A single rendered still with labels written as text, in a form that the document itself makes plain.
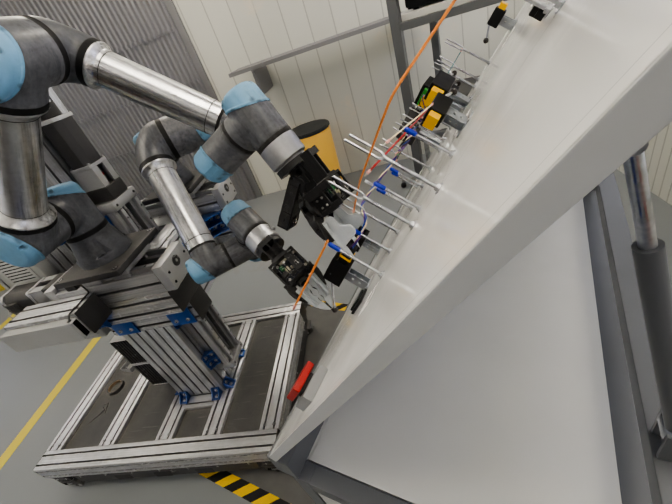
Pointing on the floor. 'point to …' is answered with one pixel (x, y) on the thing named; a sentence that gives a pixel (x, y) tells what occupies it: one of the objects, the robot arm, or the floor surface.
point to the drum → (314, 134)
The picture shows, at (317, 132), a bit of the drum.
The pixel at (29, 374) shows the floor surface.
